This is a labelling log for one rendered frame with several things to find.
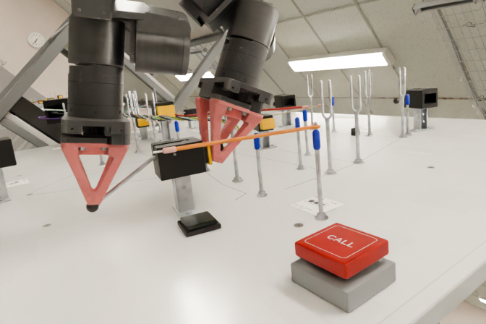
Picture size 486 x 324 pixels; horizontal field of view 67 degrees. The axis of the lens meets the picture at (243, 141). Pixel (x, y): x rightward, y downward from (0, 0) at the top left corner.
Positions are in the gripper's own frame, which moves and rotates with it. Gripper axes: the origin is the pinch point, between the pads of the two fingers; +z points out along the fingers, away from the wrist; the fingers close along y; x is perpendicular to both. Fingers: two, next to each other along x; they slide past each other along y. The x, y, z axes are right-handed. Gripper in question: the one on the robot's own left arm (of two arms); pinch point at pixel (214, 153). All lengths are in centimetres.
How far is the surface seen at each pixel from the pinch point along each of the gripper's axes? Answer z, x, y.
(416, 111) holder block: -19, -49, 13
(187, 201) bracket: 6.5, 2.0, -1.1
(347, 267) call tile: 2.9, -0.7, -26.2
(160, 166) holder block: 2.9, 6.9, -2.0
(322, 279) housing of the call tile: 4.7, -0.7, -24.4
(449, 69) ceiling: -107, -256, 173
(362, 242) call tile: 1.5, -3.2, -24.6
